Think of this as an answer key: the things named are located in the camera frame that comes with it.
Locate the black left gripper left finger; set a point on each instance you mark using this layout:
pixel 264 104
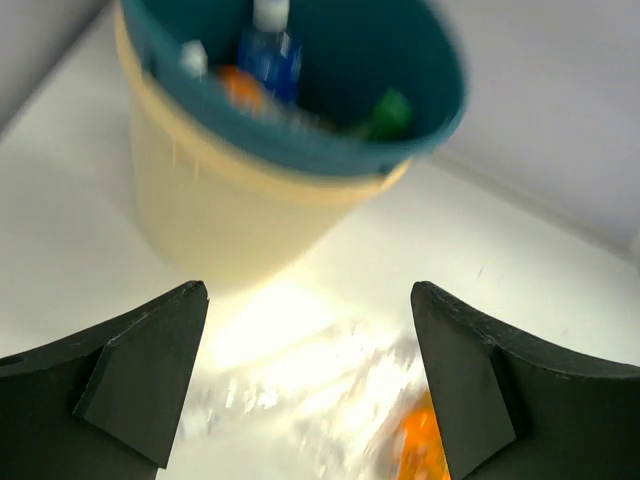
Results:
pixel 105 402

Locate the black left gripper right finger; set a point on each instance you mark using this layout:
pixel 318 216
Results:
pixel 510 405

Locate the green soda bottle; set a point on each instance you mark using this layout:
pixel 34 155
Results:
pixel 389 119

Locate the orange label drink bottle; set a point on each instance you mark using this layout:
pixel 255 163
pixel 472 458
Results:
pixel 249 97

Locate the yellow bottle dark blue label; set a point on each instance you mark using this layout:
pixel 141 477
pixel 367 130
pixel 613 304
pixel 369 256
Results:
pixel 194 60

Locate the large blue label water bottle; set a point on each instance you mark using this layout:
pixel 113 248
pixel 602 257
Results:
pixel 269 53

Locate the cream bin with teal rim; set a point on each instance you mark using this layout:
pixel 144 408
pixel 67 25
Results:
pixel 234 200

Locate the small orange juice bottle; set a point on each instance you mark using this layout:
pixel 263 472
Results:
pixel 417 451

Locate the clear unlabelled plastic bottle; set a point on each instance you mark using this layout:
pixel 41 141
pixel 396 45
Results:
pixel 281 378

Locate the clear crumpled bottle white cap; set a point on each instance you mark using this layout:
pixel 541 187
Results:
pixel 342 432

